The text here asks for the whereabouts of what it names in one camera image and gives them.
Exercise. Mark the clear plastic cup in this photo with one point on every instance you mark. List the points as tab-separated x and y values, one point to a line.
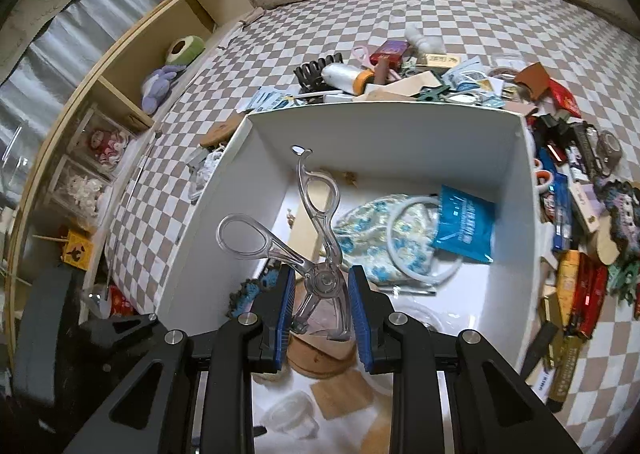
292	416

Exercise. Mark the white box container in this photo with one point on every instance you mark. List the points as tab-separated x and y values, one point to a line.
390	144

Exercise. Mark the red printed bag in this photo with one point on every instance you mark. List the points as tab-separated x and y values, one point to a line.
122	304

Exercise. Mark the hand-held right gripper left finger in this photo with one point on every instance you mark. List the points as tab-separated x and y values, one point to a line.
280	319

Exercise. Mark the blue and white packet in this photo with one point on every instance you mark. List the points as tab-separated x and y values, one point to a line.
470	82
270	99

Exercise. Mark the floral fabric pouch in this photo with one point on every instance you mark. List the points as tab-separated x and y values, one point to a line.
370	234

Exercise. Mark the red slim box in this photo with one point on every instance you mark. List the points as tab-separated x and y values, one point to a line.
582	294
597	294

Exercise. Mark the grey curtain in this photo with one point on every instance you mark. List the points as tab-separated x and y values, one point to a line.
75	34

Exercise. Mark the red snack packet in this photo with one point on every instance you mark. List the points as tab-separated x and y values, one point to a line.
565	99

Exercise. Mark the round wooden disc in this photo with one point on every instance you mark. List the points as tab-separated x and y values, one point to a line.
320	361

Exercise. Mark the black hair claw clip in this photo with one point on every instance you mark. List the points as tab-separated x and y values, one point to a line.
312	72

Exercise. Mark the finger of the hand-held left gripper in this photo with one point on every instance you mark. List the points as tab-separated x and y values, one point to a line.
115	334

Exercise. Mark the checkered bed sheet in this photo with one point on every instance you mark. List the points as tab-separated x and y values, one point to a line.
310	29

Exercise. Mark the white doll in clear case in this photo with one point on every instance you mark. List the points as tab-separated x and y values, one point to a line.
80	191

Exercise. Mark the red patterned box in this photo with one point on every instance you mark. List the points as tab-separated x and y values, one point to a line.
389	54

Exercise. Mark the blue pen case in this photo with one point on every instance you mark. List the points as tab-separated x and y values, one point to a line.
557	204

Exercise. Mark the purple plush toy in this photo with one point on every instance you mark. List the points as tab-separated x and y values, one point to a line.
157	89

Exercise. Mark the white plastic bottle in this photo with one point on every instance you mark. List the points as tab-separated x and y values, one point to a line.
342	77

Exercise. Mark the brown leather piece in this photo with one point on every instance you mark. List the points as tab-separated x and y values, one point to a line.
532	79

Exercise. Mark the light wooden block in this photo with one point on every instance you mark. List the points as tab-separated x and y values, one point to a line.
400	87

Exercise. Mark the square wooden tile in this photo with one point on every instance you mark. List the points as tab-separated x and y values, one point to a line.
342	394

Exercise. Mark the red doll in clear case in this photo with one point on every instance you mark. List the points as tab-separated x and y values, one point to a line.
102	144

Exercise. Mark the clear plastic scissor-shaped tool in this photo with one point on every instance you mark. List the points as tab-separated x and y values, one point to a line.
320	279

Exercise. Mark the purple crochet frame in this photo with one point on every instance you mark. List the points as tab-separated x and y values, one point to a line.
620	204

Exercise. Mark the dark gold long box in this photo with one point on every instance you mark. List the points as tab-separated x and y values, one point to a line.
567	369

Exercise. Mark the green clip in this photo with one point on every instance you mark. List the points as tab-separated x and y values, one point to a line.
432	93

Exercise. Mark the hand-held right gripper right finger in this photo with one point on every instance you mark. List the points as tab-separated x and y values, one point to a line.
360	319

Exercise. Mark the round cork coaster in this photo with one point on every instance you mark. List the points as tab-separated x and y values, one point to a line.
220	132

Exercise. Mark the orange slim box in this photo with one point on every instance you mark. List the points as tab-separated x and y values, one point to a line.
567	281

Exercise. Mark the yellow sign card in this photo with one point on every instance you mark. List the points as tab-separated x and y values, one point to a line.
77	249

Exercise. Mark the white plush piece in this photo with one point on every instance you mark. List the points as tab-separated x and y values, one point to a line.
425	39

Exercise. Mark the blue foil packet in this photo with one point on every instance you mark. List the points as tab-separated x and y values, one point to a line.
462	224

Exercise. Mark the avocado plush toy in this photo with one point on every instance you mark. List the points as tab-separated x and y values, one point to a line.
182	50

